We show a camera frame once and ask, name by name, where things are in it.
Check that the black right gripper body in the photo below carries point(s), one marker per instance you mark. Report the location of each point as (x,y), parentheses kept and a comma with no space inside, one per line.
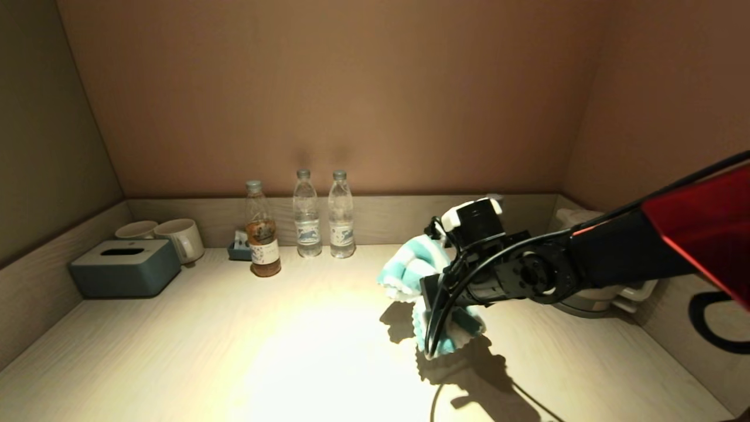
(476,290)

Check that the teal white striped towel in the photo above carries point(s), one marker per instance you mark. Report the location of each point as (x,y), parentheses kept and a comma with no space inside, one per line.
(410,269)

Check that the beige electric kettle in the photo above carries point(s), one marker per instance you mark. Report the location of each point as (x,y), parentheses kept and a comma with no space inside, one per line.
(571,220)

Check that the clear water bottle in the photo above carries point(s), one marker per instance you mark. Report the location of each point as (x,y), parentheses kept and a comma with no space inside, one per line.
(307,234)
(341,234)

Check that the bottle with amber liquid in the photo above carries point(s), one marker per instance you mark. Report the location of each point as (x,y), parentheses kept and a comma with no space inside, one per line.
(263,252)

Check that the small blue tray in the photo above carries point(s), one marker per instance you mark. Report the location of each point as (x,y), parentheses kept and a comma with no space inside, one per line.
(237,254)

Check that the white ceramic mug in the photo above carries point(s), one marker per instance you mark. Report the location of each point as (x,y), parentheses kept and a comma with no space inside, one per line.
(180,236)
(136,230)

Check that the blue-grey tissue box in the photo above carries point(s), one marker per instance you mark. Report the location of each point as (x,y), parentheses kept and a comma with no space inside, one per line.
(126,274)

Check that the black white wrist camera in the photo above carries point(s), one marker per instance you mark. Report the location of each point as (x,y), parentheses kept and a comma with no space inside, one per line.
(477,220)

